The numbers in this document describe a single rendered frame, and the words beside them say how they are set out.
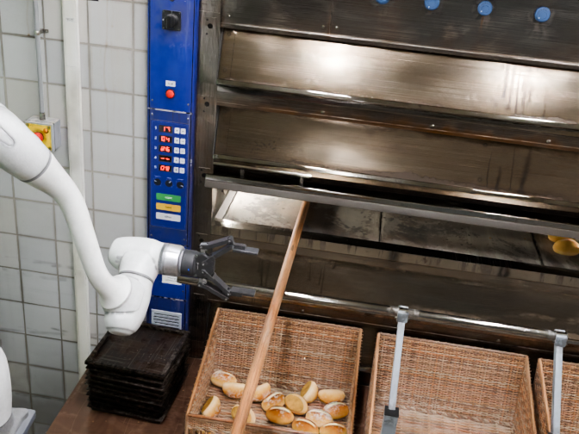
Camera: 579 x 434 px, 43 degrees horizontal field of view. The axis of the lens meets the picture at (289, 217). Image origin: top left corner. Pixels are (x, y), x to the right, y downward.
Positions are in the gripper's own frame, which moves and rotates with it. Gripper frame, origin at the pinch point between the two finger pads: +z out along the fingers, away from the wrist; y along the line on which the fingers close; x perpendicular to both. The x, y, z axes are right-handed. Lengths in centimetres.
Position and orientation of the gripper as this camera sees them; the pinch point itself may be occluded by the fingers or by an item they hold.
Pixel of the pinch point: (252, 272)
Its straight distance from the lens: 211.2
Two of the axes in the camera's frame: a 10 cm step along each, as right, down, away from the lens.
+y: -0.9, 9.0, 4.4
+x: -1.4, 4.2, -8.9
